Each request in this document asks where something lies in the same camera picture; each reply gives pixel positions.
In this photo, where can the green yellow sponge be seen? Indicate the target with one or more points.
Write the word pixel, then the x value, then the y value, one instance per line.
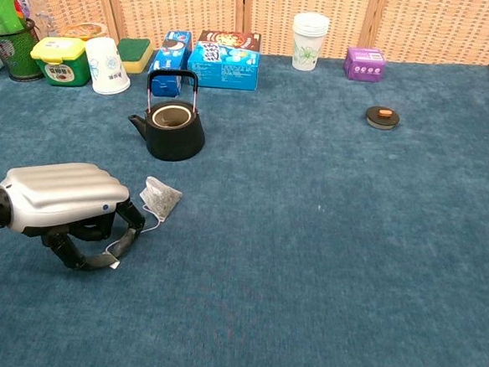
pixel 134 52

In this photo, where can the stacked white paper cups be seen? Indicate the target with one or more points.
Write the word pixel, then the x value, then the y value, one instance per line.
pixel 308 45

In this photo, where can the black mesh pen holder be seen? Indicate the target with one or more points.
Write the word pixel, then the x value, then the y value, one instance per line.
pixel 18 56

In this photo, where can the upside-down white paper cup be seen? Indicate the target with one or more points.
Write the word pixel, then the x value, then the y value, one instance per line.
pixel 108 67

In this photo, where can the purple box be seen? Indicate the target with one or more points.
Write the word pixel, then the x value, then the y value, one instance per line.
pixel 364 66

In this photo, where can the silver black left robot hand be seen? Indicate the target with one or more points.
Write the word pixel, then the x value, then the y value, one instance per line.
pixel 59 195

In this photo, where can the green tub with yellow lid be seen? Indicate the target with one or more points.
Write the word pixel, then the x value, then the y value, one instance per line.
pixel 63 68

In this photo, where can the wicker folding screen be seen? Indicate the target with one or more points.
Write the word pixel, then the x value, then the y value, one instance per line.
pixel 177 2

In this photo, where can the orange instant noodle bowl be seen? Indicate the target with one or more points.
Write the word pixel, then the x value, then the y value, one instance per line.
pixel 85 30

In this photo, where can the black cast iron teapot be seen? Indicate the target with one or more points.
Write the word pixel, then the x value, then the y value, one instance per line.
pixel 176 143

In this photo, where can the blue Oreo cookie box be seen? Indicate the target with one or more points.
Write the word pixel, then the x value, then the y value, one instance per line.
pixel 171 54

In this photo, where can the black teapot lid orange knob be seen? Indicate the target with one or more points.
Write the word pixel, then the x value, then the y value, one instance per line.
pixel 381 119

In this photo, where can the large light blue snack box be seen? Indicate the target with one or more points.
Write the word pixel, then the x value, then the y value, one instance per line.
pixel 225 71

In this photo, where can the blue table cloth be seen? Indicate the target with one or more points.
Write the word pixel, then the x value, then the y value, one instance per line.
pixel 290 245

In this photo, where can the brown red snack box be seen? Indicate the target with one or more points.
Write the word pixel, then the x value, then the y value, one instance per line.
pixel 231 37

